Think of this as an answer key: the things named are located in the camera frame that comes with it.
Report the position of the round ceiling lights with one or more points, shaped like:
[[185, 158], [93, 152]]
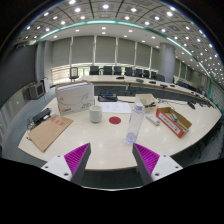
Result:
[[105, 6]]

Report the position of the red-sided open cardboard box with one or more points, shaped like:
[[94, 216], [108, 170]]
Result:
[[170, 123]]

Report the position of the white remote control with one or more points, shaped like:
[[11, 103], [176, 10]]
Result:
[[152, 119]]

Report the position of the flat round red coaster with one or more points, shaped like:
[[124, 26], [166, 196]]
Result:
[[115, 120]]

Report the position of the grey box monitor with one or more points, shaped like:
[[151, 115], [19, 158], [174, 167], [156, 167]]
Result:
[[36, 90]]

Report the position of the brown cardboard envelope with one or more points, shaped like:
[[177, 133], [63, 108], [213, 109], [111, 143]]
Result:
[[50, 131]]

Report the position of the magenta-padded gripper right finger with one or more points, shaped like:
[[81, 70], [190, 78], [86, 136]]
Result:
[[146, 158]]

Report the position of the black desk microphones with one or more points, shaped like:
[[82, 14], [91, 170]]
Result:
[[140, 80]]

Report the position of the white ceramic mug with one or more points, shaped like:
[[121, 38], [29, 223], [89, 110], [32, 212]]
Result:
[[95, 114]]

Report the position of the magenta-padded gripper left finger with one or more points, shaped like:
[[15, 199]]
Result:
[[77, 158]]

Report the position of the clear plastic water bottle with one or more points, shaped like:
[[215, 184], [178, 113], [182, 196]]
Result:
[[135, 125]]

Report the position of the long curved conference desk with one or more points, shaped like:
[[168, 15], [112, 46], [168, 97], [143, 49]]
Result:
[[106, 79]]

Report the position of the white cardboard paper carton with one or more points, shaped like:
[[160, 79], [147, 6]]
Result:
[[74, 98]]

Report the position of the white paper sheet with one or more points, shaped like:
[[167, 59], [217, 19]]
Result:
[[115, 107]]

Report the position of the black desk device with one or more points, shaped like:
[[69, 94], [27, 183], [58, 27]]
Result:
[[107, 97]]

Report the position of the row of black office chairs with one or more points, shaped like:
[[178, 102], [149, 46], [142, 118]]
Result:
[[107, 70]]

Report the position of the lone black office chair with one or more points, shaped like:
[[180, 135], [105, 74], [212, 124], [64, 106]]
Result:
[[73, 72]]

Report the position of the open cream-white box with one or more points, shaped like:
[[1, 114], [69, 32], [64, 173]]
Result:
[[145, 100]]

